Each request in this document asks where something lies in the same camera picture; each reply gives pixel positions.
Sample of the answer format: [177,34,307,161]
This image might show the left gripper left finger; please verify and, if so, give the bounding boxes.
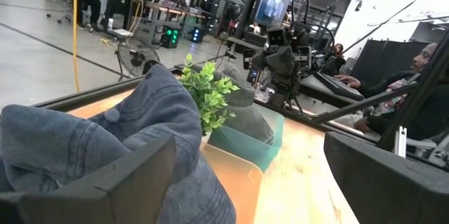
[17,135,177,224]

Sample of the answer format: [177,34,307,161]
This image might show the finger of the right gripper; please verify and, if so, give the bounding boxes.
[244,46,267,74]
[297,45,314,71]

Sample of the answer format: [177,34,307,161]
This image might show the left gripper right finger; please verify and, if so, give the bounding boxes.
[323,131,449,224]

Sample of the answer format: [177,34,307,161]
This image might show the black keyboard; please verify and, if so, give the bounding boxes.
[314,71,366,102]

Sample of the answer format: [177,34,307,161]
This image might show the person's hand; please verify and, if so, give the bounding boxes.
[333,74,362,90]

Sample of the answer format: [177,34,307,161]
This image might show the small potted green plant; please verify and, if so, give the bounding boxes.
[178,53,241,137]

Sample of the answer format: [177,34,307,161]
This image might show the blue-lit computer tower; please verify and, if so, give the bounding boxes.
[191,26,206,44]

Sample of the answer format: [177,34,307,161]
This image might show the black room partition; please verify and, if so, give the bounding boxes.
[350,37,432,88]

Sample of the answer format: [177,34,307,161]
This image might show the green-lit computer tower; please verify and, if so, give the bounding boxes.
[161,25,182,49]

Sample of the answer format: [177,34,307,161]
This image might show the teal plastic bin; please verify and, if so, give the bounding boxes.
[206,104,286,173]

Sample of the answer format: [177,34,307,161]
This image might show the black floor fan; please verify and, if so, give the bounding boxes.
[114,37,161,79]

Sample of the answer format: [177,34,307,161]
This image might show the orange plastic bin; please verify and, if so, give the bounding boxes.
[199,141,264,224]

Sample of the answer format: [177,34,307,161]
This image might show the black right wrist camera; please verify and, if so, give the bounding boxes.
[267,27,289,46]

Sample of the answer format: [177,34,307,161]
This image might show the large wall screen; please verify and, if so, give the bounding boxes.
[254,0,292,28]

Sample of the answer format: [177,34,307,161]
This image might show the black aluminium table frame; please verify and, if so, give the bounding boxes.
[30,27,449,169]

